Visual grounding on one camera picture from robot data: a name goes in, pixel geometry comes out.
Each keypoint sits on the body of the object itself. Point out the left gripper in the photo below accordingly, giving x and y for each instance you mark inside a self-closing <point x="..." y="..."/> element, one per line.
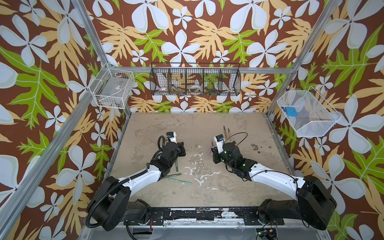
<point x="180" y="148"/>

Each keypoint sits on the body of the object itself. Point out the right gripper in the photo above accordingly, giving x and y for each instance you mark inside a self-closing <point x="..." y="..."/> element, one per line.
<point x="216" y="155"/>

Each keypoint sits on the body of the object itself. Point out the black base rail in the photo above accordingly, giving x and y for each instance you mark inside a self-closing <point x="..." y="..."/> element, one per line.
<point x="247" y="215"/>

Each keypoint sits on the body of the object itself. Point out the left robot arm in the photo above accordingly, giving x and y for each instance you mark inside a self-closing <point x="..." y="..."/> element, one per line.
<point x="110" y="204"/>

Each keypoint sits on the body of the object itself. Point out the white wire basket left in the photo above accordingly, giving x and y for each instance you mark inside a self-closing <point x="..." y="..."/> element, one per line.
<point x="111" y="88"/>

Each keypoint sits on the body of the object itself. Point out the black wire basket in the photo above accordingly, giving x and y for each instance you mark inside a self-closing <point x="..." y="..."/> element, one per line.
<point x="212" y="79"/>

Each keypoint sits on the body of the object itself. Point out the light green pen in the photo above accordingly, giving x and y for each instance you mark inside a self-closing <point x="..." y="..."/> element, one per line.
<point x="180" y="181"/>

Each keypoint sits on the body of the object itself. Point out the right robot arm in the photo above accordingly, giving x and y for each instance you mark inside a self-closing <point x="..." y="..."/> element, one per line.
<point x="310" y="200"/>

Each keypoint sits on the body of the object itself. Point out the white mesh basket right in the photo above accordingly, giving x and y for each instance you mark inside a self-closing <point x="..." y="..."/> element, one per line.
<point x="316" y="116"/>

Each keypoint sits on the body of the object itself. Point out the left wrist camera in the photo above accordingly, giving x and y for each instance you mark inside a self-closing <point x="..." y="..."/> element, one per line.
<point x="172" y="137"/>

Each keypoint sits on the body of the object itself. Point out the blue object in basket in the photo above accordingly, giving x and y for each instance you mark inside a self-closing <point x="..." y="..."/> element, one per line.
<point x="291" y="112"/>

